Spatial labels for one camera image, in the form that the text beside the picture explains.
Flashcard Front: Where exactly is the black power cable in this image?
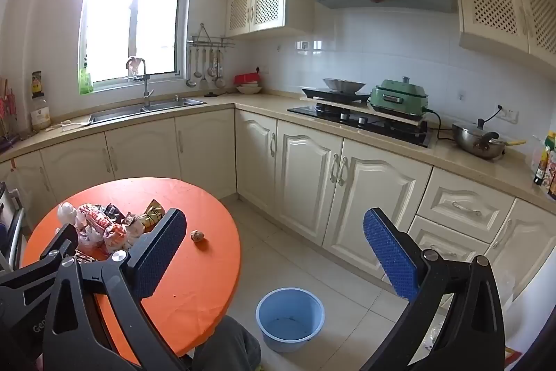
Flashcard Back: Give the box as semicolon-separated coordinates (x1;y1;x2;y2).
428;108;455;142

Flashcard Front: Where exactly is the small lattice door cabinet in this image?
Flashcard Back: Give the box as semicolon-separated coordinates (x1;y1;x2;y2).
226;0;316;38

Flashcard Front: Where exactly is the kitchen window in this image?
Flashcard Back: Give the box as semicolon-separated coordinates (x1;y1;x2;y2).
78;0;189;94

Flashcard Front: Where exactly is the gold snack packet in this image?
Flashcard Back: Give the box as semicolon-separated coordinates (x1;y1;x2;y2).
138;199;168;233

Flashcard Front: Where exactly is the metal spatula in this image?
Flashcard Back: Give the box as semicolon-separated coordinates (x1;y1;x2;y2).
215;48;226;88

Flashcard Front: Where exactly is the metal ladle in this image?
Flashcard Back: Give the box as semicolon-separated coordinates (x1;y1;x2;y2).
186;48;197;88

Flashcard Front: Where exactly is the metal rack frame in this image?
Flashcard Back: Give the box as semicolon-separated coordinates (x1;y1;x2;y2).
0;182;27;272

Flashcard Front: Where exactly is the black induction cooker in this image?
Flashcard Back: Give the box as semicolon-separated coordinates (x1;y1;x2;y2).
302;88;372;104

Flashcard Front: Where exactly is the pile of snack wrappers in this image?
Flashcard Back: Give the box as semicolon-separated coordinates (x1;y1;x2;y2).
56;201;144;261

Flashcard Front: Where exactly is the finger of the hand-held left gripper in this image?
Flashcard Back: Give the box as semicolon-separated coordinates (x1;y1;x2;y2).
0;262;58;298
41;223;80;265

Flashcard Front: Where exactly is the person's grey trouser leg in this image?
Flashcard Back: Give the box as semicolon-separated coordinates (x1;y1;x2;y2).
193;316;261;371

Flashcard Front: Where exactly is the stainless steel sink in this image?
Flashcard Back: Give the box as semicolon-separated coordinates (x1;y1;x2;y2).
89;96;207;124

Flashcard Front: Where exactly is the cream cabinet drawer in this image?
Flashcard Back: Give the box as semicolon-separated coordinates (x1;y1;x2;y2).
419;169;515;243
408;217;489;273

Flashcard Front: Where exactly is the wooden board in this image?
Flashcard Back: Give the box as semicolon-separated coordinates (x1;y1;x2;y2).
302;95;428;128

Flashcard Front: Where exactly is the green dish soap bottle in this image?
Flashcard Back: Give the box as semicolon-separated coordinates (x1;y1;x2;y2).
79;67;94;95

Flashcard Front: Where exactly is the blue plastic basin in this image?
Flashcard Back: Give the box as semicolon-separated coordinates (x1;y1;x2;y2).
255;288;326;353

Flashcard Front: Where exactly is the black glass gas hob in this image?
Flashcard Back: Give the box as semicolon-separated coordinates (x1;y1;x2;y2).
287;105;435;148

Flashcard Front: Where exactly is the green electric cooking pot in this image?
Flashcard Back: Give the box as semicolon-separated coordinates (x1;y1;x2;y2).
369;76;435;115

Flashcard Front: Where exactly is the orange round table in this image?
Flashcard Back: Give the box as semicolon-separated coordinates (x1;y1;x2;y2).
22;178;242;363

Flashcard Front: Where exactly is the black plug cable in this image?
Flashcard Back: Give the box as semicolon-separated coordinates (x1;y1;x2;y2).
478;106;505;129

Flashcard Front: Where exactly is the clear oil jar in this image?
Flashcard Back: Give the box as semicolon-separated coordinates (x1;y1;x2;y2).
30;93;52;132

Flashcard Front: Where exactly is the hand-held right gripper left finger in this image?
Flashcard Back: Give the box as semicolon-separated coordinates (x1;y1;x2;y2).
42;208;192;371

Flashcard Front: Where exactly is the steel pan with handle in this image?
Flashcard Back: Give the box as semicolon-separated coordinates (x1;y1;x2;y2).
452;119;507;161

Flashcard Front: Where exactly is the metal wok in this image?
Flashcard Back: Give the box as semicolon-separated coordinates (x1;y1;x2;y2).
322;78;366;94

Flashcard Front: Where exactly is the white wall socket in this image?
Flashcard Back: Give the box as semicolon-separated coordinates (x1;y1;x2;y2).
497;106;520;125

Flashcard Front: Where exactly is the metal wall utensil rack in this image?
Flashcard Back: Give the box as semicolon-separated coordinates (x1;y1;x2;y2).
188;23;235;50

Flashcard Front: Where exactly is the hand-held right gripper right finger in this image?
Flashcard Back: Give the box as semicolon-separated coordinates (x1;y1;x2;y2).
360;208;507;371

